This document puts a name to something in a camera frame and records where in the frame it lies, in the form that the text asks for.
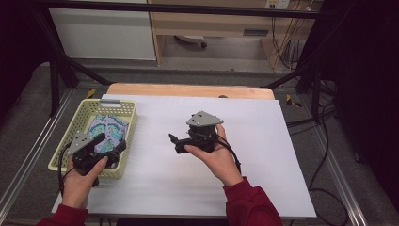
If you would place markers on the person's left hand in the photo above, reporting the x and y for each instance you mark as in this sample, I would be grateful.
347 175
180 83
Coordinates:
78 188

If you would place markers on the white chair base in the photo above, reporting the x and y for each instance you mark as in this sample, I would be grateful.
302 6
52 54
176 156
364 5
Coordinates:
189 39

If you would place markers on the white wall socket strip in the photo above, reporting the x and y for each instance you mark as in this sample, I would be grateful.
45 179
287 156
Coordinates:
277 3

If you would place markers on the dark label plate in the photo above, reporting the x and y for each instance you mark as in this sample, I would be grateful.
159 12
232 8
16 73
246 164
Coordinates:
255 32

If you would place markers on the pale green plastic basket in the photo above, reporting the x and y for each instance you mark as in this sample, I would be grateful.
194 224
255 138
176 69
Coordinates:
91 108

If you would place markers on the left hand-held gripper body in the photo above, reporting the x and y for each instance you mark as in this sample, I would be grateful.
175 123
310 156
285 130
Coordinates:
80 144

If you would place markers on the white table sheet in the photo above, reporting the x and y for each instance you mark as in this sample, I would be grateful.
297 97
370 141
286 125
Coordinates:
251 157

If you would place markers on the black curtain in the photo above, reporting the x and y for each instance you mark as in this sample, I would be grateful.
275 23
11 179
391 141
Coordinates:
370 78
19 47

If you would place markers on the white cabinet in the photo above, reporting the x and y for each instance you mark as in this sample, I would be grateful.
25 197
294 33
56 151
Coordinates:
100 34

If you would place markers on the light wooden desk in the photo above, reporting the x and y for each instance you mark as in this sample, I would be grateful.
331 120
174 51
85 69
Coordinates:
204 23

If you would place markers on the person's right hand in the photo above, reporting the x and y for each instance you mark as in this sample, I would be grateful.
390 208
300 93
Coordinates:
219 163

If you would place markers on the purple seahorse print cloth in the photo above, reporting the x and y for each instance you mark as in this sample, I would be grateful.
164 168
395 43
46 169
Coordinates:
109 128

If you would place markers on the aluminium floor rail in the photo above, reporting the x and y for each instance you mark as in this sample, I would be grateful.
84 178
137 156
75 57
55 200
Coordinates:
338 175
31 150

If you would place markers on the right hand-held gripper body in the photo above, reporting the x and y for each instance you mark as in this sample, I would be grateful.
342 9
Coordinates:
204 132

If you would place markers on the light wooden table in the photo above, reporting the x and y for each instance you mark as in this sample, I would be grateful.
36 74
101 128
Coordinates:
188 91

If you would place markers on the yellow tape piece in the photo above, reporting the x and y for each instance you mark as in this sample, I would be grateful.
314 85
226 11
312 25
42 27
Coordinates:
91 93
293 102

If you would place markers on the black metal frame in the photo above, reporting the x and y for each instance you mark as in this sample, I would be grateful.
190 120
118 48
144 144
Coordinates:
188 8

